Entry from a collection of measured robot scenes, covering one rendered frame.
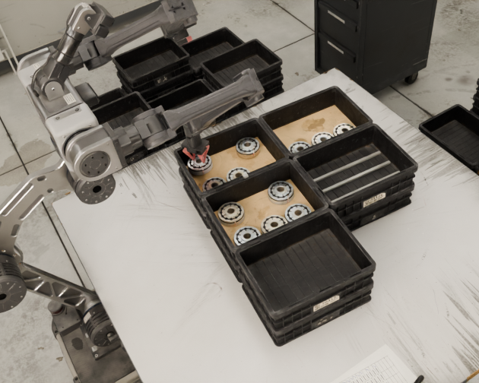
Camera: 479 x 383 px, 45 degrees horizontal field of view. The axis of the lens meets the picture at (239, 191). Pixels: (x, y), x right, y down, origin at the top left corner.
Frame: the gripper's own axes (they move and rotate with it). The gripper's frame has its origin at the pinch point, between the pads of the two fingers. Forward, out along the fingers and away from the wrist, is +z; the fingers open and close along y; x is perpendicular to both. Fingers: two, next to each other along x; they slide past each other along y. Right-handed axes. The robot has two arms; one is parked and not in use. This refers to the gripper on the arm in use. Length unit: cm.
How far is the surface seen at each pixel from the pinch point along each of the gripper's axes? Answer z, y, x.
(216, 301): 22, -30, 47
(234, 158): 6.6, -9.8, -11.7
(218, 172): 6.8, -7.2, -2.0
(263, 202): 8.2, -32.1, 6.3
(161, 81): 33, 82, -83
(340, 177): 9, -55, -18
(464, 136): 63, -89, -123
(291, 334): 20, -63, 50
